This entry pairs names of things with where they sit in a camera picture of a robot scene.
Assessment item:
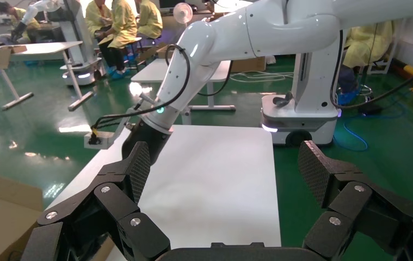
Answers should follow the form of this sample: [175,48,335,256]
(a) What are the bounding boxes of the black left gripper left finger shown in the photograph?
[20,141,171,261]

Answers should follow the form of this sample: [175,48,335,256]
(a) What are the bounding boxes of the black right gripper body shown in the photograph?
[121,119,172,170]

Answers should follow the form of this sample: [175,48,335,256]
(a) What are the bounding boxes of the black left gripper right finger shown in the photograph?
[298,140,413,261]

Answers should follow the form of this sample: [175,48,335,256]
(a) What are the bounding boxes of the tall printed cardboard box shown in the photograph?
[0,172,45,261]

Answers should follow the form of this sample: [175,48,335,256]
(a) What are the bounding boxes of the brown cardboard box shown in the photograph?
[229,55,267,73]

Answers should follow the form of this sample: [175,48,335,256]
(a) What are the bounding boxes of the black stool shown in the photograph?
[124,37,145,71]

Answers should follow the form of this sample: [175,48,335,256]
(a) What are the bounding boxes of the seated person in yellow gown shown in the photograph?
[98,0,138,80]
[0,2,42,42]
[84,0,115,40]
[134,0,164,40]

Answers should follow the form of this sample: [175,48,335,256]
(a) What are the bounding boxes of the white wheeled robot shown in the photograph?
[11,0,105,86]

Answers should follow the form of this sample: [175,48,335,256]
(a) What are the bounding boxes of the white robot column and base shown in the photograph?
[260,52,340,147]

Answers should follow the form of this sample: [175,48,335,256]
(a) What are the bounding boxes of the white round fan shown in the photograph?
[172,3,194,25]

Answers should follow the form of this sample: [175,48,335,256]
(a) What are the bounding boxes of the white table with T-legs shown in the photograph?
[0,40,96,111]

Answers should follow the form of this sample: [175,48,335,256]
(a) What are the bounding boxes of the grey chair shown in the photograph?
[366,20,401,75]

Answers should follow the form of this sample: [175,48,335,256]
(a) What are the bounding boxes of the operator in yellow gown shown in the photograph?
[337,20,398,105]

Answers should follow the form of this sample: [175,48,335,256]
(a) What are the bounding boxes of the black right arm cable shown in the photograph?
[90,43,192,131]

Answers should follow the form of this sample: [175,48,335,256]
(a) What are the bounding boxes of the blue floor cable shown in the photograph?
[332,102,407,152]

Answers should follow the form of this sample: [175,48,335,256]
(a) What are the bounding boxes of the black hanging cable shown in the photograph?
[330,30,413,110]

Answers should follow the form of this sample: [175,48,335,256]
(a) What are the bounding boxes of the white floor cables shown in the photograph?
[229,70,295,84]

